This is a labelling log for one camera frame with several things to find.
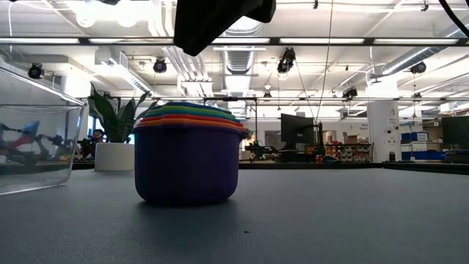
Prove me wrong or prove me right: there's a blue measuring cup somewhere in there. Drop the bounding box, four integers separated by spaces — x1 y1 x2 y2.
160 101 231 111

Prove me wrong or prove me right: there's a green measuring cup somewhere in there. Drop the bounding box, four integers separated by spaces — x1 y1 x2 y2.
152 105 236 117

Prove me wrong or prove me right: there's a red measuring cup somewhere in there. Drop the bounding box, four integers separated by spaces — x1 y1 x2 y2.
141 114 245 126

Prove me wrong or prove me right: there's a teal measuring cup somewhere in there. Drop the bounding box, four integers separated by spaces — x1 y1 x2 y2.
144 109 241 121

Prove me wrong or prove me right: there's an orange measuring cup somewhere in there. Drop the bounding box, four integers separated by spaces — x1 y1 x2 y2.
136 119 247 132

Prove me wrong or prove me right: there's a purple measuring cup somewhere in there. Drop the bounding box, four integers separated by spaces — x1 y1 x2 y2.
132 122 249 205

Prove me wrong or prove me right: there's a clear plastic basket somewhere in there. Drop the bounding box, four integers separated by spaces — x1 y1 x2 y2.
0 65 88 197

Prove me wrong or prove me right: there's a black monitor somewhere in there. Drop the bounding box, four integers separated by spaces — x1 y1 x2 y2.
441 116 469 150
280 113 316 162

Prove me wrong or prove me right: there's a person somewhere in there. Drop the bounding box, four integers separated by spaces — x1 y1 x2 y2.
90 128 106 150

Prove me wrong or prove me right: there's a potted plant white pot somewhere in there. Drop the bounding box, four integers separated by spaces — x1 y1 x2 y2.
86 82 159 172

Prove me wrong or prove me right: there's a parts shelf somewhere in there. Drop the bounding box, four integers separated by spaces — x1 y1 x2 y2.
306 142 373 164

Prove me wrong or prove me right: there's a blue storage shelf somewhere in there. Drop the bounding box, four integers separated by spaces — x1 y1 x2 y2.
401 131 446 161

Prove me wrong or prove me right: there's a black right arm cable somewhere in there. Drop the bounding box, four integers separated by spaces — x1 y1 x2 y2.
437 0 469 38

